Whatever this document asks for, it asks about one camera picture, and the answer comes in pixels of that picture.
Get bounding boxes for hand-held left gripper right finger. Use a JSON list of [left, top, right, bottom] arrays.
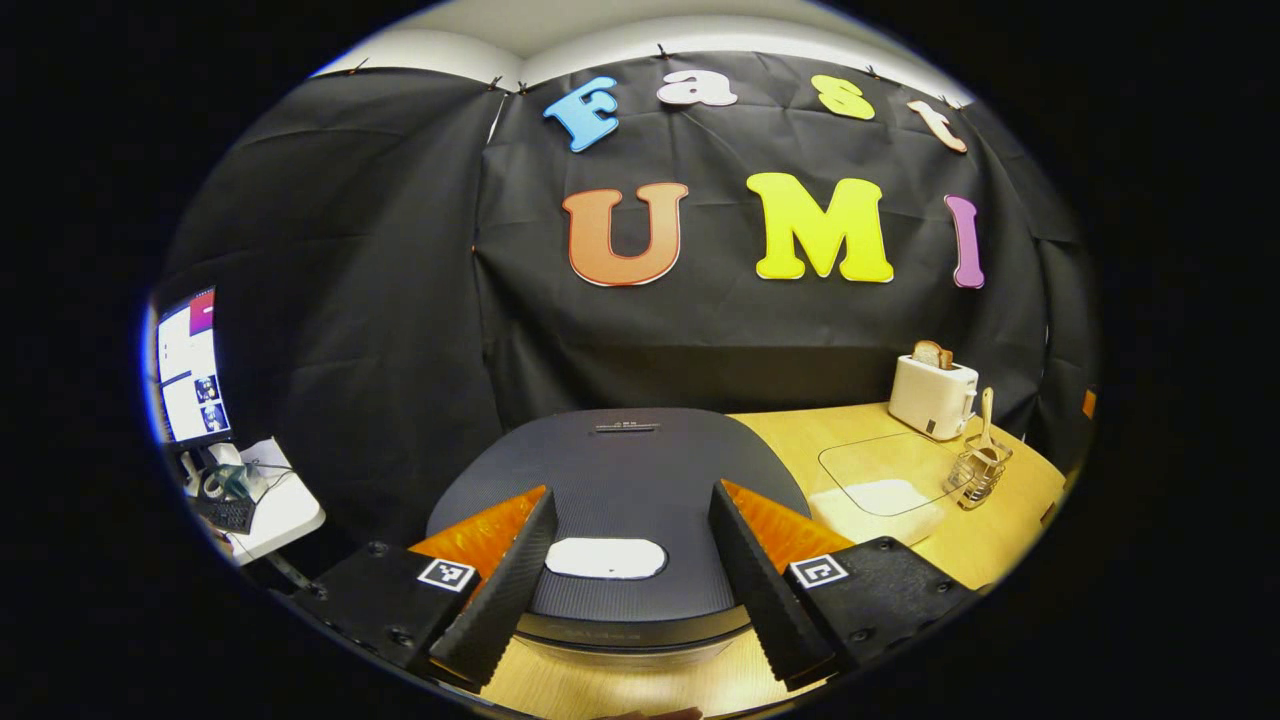
[[708, 480, 981, 693]]

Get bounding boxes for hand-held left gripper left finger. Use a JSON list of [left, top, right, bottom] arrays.
[[290, 486, 559, 693]]

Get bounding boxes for wooden spoon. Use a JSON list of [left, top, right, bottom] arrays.
[[965, 387, 1001, 471]]

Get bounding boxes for clear wire chopstick holder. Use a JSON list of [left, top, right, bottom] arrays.
[[945, 435, 1014, 511]]

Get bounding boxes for silver black rice cooker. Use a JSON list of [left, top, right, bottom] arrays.
[[425, 406, 813, 669]]

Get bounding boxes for white toaster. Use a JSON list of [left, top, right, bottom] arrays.
[[888, 354, 980, 442]]

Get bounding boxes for clear plastic container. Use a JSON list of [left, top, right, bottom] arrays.
[[805, 432, 976, 547]]

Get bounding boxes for white side table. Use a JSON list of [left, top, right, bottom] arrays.
[[180, 437, 327, 567]]

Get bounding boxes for black backdrop cloth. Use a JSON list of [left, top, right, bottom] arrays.
[[150, 50, 1101, 561]]

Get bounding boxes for black keyboard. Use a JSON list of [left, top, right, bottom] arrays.
[[190, 497, 257, 535]]

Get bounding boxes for green tape dispenser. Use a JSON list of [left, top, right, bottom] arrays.
[[203, 463, 253, 501]]

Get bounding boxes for computer monitor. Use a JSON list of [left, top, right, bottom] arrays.
[[150, 287, 236, 448]]

